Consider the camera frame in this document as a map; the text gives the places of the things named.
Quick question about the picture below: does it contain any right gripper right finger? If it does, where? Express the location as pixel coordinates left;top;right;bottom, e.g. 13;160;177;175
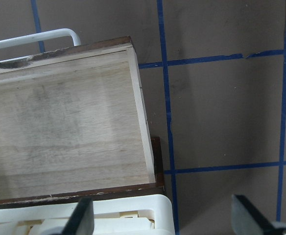
231;194;286;235

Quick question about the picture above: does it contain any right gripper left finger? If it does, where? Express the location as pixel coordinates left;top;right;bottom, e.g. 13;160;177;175
42;197;95;235

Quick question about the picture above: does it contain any wooden drawer with white handle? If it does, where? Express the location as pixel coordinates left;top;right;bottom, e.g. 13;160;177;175
0;28;156;200

